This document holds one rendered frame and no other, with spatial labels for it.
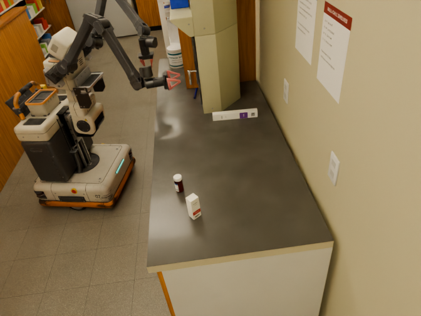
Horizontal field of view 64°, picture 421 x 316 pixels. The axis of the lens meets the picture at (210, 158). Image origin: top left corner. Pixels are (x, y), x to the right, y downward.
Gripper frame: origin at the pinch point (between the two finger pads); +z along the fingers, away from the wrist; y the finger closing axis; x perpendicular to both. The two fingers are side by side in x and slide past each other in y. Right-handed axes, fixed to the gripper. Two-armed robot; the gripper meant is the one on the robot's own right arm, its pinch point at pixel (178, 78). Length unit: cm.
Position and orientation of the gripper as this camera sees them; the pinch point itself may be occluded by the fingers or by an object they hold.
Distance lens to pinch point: 202.4
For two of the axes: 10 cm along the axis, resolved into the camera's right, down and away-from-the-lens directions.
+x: 1.4, 7.8, 6.0
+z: 9.8, -1.8, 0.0
